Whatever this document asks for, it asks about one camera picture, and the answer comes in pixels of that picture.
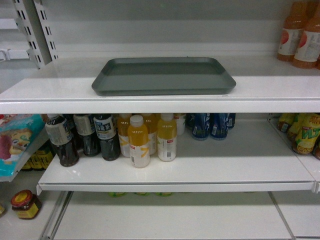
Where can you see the grey rectangular serving tray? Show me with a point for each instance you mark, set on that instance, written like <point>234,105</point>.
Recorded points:
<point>155,76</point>

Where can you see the orange juice bottle right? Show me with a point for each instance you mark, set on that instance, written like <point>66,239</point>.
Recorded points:
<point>167,137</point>

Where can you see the orange juice bottle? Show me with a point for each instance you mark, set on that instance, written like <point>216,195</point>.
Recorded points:
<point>167,137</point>
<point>138,142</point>
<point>123,123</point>

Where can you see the orange juice bottle front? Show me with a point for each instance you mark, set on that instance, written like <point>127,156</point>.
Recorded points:
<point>138,142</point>

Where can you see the orange juice bottle left rear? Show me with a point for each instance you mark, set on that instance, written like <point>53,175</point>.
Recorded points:
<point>123,123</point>

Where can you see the blue drink can left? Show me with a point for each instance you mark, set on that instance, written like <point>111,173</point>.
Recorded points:
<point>201,125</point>

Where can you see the blue drink can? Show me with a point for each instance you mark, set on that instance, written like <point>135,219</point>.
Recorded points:
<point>201,125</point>
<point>218,125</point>

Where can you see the dark tea bottle right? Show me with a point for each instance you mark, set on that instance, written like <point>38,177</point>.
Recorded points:
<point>108,136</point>

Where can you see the dark tea bottle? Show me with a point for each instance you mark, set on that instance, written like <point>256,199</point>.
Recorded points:
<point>86,129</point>
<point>61,137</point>
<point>108,136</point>

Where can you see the blue drink can right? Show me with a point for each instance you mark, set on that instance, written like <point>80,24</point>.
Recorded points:
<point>218,125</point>

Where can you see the dark tea bottle middle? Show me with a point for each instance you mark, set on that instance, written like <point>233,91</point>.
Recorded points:
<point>86,129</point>

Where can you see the white middle shelf board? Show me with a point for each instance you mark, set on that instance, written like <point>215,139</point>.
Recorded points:
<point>254,157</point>

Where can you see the white shelf board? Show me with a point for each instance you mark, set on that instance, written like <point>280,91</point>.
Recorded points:
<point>254,157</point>
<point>263,85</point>
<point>181,216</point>

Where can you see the dark tea bottle left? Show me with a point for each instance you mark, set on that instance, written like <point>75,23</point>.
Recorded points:
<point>61,137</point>

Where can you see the white upper shelf board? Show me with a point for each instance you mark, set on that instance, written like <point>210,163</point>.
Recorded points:
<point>263,85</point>

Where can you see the white bottom shelf board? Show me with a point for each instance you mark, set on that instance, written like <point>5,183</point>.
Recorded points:
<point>181,216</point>

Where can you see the blue snack package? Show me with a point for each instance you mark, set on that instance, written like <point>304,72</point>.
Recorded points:
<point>17,132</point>

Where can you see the yellow lemon tea bottle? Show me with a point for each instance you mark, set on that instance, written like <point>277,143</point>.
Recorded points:
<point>307,135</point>

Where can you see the red lid sauce jar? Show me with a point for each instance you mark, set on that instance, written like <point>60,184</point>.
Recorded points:
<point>25,204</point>

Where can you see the peach juice bottle right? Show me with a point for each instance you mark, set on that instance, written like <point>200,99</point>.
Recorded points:
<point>308,50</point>

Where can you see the peach juice bottle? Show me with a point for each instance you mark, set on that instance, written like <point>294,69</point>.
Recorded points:
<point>292,31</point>
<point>308,50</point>

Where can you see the peach juice bottle left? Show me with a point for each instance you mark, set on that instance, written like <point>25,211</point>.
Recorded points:
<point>292,31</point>

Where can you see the white slotted shelf upright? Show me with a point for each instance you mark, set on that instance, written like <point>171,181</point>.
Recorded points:
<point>34,23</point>

